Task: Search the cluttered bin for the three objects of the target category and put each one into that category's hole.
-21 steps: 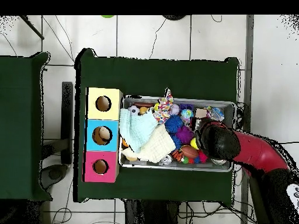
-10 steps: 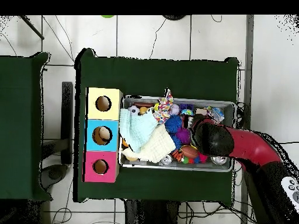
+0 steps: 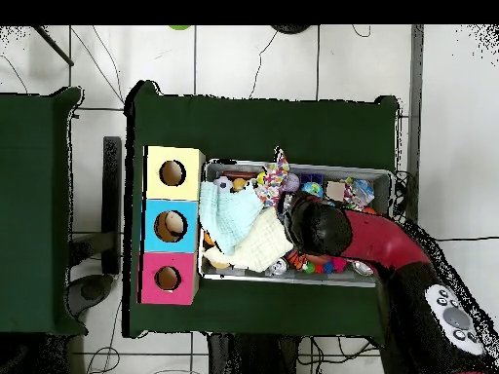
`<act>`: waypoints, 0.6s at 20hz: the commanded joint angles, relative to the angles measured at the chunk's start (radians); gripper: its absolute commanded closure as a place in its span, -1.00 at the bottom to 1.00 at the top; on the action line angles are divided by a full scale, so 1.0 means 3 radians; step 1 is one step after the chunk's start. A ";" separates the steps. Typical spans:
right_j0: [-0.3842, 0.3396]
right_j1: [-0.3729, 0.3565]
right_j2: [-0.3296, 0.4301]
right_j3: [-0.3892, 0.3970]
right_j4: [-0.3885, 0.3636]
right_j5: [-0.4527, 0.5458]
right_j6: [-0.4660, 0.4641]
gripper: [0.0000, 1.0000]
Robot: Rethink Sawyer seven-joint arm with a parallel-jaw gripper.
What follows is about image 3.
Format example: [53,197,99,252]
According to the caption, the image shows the mint green cloth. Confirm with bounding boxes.
[198,180,265,256]

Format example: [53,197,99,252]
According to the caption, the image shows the colourful dotted cloth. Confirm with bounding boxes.
[254,149,291,207]

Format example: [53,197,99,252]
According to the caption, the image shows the cream white cloth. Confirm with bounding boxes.
[202,217,294,273]

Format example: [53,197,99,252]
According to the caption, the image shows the wooden box with three holes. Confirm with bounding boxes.
[136,145,207,306]

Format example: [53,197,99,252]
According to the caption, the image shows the shallow mesh bin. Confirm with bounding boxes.
[198,158,395,288]

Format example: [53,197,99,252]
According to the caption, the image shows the black and white soccer ball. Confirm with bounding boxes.
[212,175,234,194]

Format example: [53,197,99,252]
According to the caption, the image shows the white baseball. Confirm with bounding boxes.
[282,172,301,193]

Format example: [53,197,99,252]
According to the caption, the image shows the globe print ball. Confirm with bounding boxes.
[301,181,325,199]

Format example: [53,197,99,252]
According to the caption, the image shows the striped tiger toy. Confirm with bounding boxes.
[285,248,309,271]

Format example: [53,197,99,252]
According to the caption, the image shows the dark green table cloth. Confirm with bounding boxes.
[0,86,88,337]
[122,79,401,339]

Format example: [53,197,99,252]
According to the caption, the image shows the wooden block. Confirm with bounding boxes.
[325,179,347,203]

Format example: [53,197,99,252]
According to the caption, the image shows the shiny silver round tin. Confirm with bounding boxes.
[350,259,376,277]

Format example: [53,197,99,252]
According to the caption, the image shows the black upright panel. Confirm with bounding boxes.
[100,135,123,276]

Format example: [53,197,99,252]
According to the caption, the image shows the grey round stand foot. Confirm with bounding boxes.
[65,272,118,318]

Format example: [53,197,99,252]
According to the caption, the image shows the black round object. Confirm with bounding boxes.
[270,24,313,35]

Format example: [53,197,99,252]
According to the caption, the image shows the black slanted rod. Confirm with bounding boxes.
[31,24,75,67]

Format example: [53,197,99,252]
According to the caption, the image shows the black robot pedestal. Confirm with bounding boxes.
[206,332,302,374]

